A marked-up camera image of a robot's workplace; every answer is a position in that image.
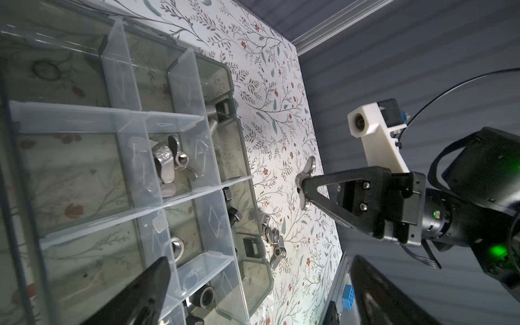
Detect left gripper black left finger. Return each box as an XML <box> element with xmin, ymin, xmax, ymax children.
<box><xmin>83</xmin><ymin>257</ymin><xmax>171</xmax><ymax>324</ymax></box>

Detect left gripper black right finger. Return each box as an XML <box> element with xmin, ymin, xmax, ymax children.
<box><xmin>350</xmin><ymin>255</ymin><xmax>440</xmax><ymax>324</ymax></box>

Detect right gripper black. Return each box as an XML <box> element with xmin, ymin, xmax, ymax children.
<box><xmin>301</xmin><ymin>167</ymin><xmax>450</xmax><ymax>246</ymax></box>

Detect silver wing nut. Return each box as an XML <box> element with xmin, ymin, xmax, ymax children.
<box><xmin>295</xmin><ymin>156</ymin><xmax>317</xmax><ymax>211</ymax></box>

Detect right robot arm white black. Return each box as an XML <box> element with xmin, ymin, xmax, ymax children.
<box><xmin>295</xmin><ymin>127</ymin><xmax>519</xmax><ymax>298</ymax></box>

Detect black hex nuts in organizer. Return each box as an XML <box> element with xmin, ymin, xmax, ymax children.
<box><xmin>184</xmin><ymin>284</ymin><xmax>215</xmax><ymax>325</ymax></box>

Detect pile of screws and nuts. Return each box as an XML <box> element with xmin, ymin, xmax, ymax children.
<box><xmin>259</xmin><ymin>211</ymin><xmax>287</xmax><ymax>271</ymax></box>

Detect silver wing nuts in organizer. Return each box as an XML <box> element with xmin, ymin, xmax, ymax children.
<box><xmin>125</xmin><ymin>134</ymin><xmax>199</xmax><ymax>200</ymax></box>

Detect blue lego brick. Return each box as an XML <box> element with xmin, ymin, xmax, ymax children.
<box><xmin>342</xmin><ymin>284</ymin><xmax>355</xmax><ymax>310</ymax></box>

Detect floral patterned table mat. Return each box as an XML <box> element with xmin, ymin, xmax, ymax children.
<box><xmin>94</xmin><ymin>1</ymin><xmax>341</xmax><ymax>324</ymax></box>

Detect black bolt in organizer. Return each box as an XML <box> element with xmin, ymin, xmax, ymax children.
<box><xmin>222</xmin><ymin>187</ymin><xmax>242</xmax><ymax>227</ymax></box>

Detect clear green compartment organizer box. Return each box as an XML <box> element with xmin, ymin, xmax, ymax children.
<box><xmin>1</xmin><ymin>1</ymin><xmax>272</xmax><ymax>324</ymax></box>

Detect silver bolts in organizer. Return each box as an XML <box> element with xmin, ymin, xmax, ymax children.
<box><xmin>206</xmin><ymin>105</ymin><xmax>219</xmax><ymax>136</ymax></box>

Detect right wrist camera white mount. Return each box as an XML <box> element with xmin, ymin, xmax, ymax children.
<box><xmin>347</xmin><ymin>99</ymin><xmax>410</xmax><ymax>173</ymax></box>

